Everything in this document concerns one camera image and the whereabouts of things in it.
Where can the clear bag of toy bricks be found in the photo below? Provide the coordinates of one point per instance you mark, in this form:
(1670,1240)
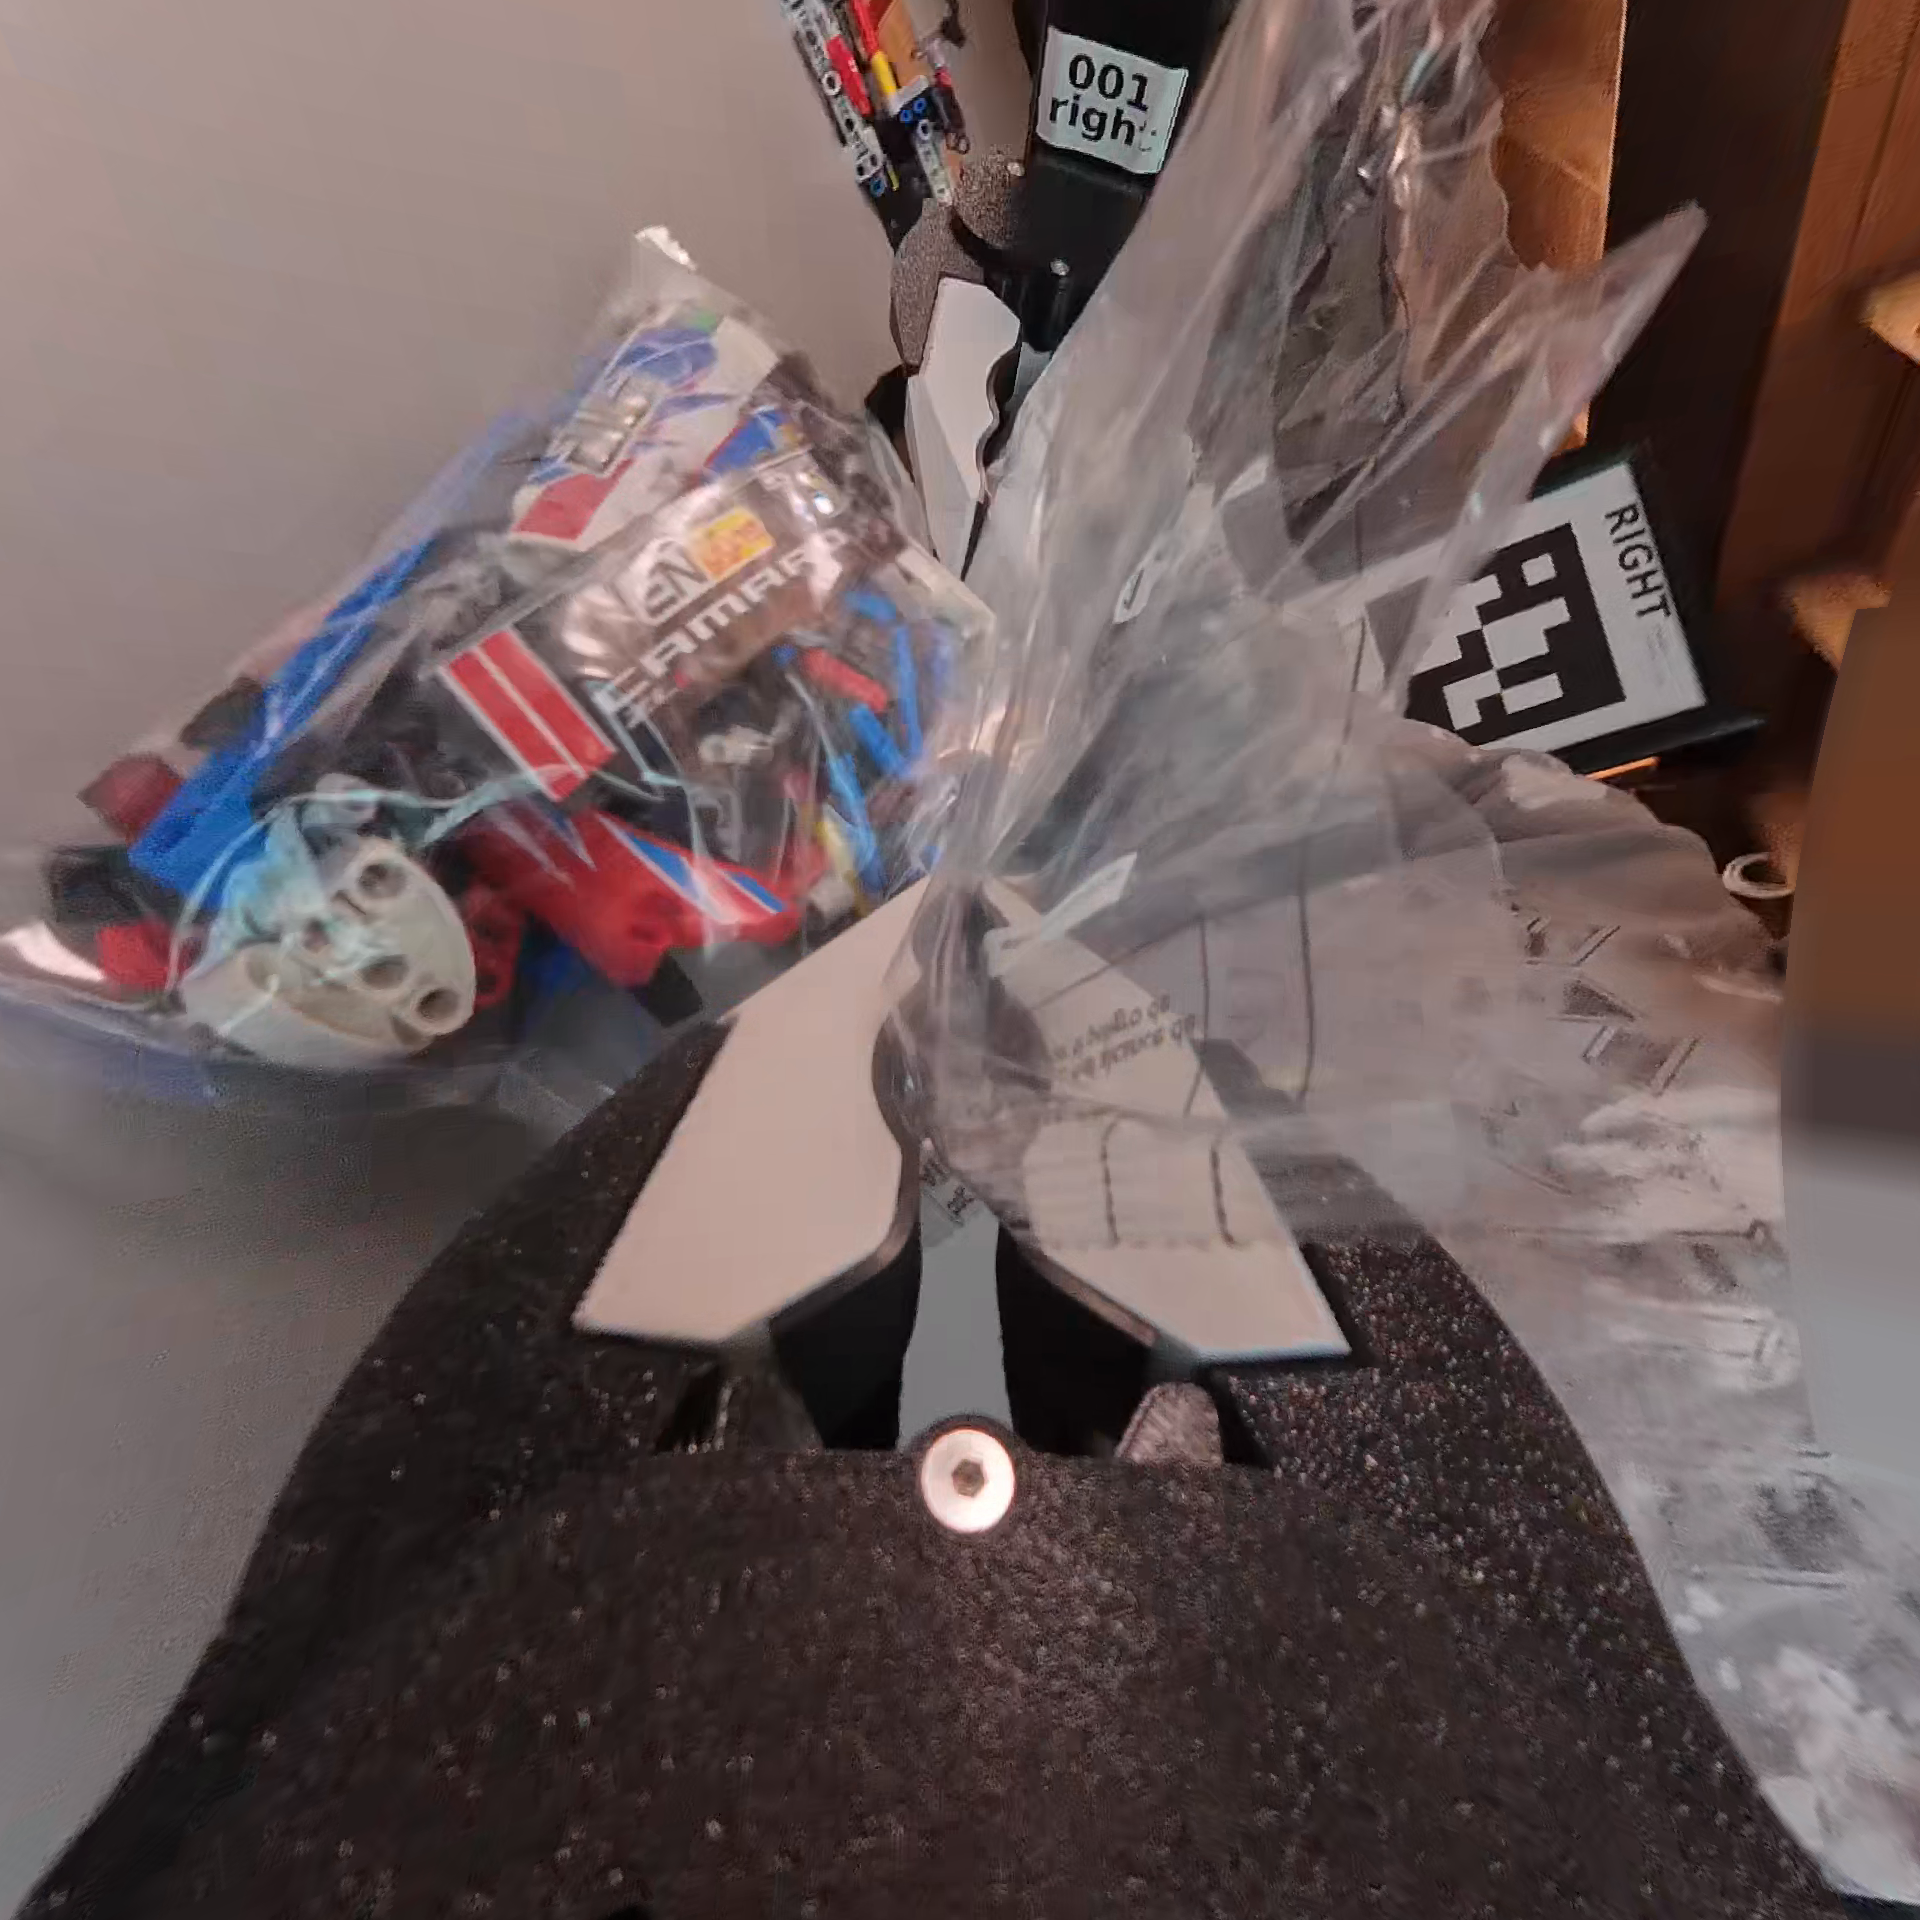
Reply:
(526,720)

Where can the black framed marker card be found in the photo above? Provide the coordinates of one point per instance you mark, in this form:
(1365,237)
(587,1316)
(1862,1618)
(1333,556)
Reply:
(1560,630)

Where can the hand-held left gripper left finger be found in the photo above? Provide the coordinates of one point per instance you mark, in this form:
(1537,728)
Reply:
(751,1185)

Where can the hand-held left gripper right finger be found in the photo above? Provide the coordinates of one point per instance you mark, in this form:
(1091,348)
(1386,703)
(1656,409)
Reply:
(1201,1299)

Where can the wooden board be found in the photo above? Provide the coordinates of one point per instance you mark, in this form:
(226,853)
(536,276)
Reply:
(1861,180)

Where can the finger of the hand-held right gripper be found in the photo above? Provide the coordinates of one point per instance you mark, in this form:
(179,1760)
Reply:
(953,375)

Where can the clear printed plastic bag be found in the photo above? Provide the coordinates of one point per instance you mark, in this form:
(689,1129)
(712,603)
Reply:
(1502,1049)

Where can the toy brick car model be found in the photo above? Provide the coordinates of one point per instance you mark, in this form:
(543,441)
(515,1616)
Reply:
(885,89)

